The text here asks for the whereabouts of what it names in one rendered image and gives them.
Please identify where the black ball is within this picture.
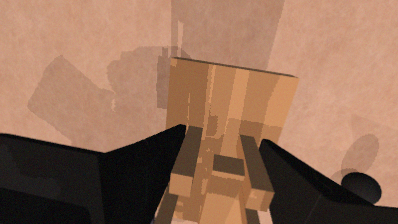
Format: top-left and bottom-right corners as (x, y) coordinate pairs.
(341, 172), (381, 205)

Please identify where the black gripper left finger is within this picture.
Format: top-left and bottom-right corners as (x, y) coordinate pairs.
(0, 124), (186, 224)

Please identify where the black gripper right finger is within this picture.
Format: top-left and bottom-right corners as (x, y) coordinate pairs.
(259, 139), (398, 224)

